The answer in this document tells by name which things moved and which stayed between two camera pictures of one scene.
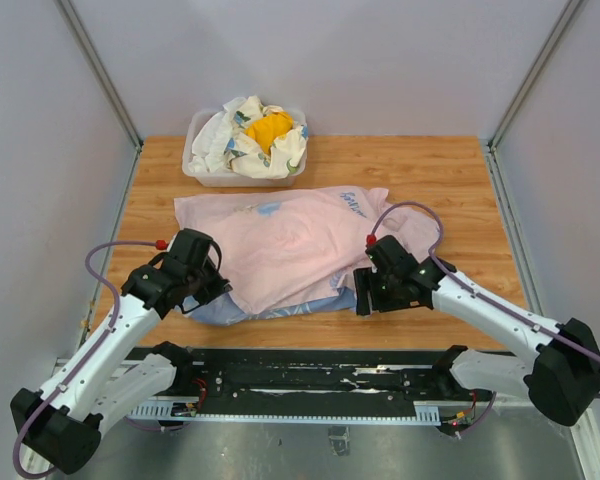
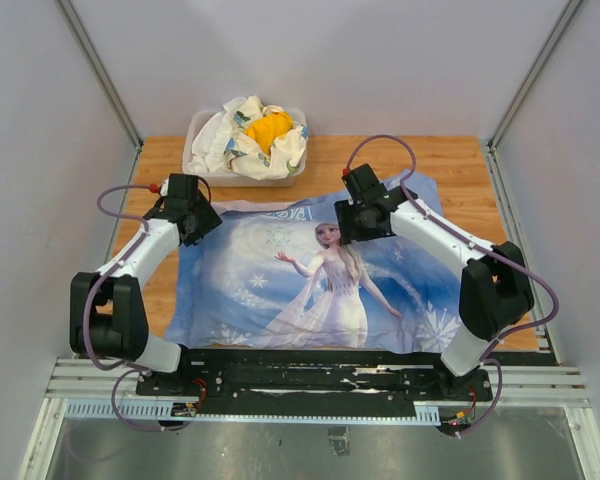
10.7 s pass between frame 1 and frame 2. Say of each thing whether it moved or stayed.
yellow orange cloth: stayed
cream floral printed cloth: stayed
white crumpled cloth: stayed
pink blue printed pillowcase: moved
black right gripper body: moved
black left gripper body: moved
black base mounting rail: stayed
